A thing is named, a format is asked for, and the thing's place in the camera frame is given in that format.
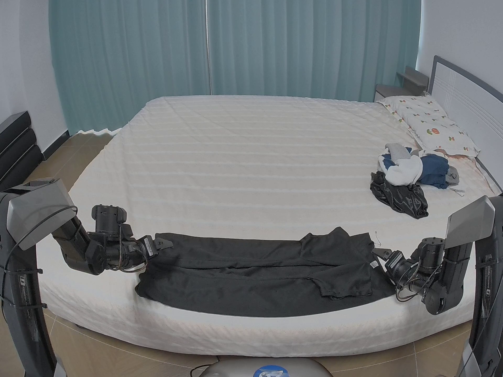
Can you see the black polo shirt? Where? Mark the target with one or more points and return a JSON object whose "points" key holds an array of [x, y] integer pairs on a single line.
{"points": [[255, 277]]}

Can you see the grey bedside table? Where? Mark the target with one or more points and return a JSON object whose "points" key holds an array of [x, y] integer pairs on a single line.
{"points": [[401, 88]]}

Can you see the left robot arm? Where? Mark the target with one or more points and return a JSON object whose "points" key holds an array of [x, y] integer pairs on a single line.
{"points": [[23, 289]]}

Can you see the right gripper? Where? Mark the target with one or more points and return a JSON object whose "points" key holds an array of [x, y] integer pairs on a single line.
{"points": [[395, 264]]}

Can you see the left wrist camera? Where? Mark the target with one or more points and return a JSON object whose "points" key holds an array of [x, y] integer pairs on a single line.
{"points": [[109, 219]]}

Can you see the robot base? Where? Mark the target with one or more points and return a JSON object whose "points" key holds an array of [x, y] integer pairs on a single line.
{"points": [[267, 367]]}

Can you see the black chest of drawers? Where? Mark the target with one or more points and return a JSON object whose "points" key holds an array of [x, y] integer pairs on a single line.
{"points": [[17, 151]]}

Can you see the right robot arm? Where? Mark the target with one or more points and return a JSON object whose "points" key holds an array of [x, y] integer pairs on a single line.
{"points": [[452, 273]]}

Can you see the bed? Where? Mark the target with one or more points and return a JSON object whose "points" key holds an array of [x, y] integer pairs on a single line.
{"points": [[255, 163]]}

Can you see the white printed pillow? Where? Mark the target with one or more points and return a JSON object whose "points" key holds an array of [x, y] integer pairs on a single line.
{"points": [[428, 124]]}

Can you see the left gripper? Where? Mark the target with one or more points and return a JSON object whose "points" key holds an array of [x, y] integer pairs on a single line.
{"points": [[147, 246]]}

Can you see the pile of clothes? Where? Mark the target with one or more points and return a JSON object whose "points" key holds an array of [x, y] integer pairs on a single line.
{"points": [[401, 194]]}

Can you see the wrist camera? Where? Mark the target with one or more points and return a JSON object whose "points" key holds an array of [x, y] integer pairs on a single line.
{"points": [[431, 254], [109, 219]]}

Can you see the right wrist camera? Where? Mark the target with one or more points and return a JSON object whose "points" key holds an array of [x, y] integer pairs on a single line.
{"points": [[431, 254]]}

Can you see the blue-green curtain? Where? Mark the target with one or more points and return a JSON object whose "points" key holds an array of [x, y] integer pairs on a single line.
{"points": [[129, 53], [314, 37]]}

